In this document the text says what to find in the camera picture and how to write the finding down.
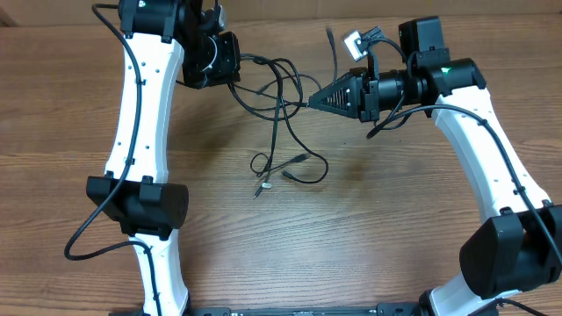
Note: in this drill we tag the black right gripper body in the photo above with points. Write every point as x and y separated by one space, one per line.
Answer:
365 99

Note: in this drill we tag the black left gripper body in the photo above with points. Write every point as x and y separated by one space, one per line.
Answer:
215 61

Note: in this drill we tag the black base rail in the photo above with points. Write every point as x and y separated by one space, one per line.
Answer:
307 310

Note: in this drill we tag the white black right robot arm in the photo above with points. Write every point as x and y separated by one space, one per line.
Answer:
518 245

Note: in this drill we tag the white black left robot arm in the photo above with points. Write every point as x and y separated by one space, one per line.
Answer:
161 40

